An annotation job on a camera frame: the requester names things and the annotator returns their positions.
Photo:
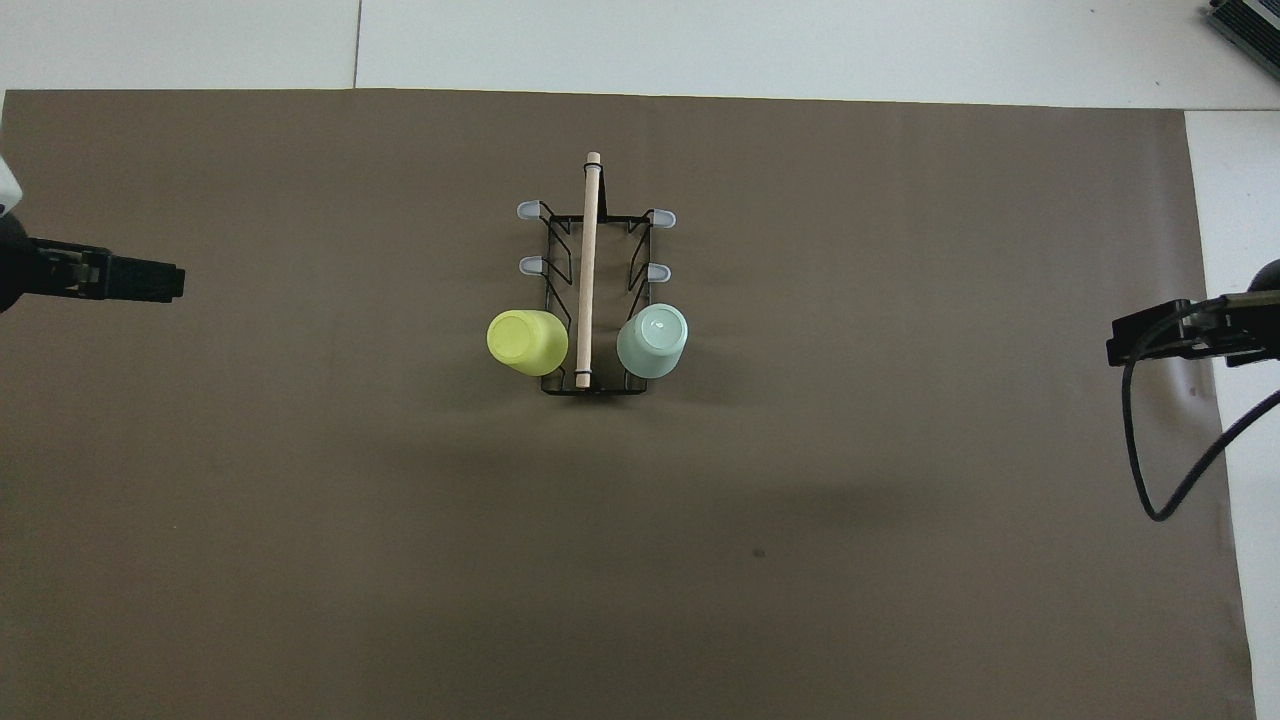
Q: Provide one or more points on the grey laptop device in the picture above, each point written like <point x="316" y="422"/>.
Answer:
<point x="1250" y="22"/>

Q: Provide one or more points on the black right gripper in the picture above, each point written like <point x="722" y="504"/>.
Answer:
<point x="1268" y="320"/>

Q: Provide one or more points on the brown table mat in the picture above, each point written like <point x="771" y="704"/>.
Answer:
<point x="400" y="500"/>

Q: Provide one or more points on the yellow plastic cup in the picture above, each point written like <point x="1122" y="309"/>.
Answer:
<point x="525" y="342"/>

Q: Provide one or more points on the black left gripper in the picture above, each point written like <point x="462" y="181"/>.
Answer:
<point x="15" y="265"/>

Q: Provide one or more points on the pale green plastic cup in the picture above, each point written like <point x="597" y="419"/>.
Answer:
<point x="652" y="342"/>

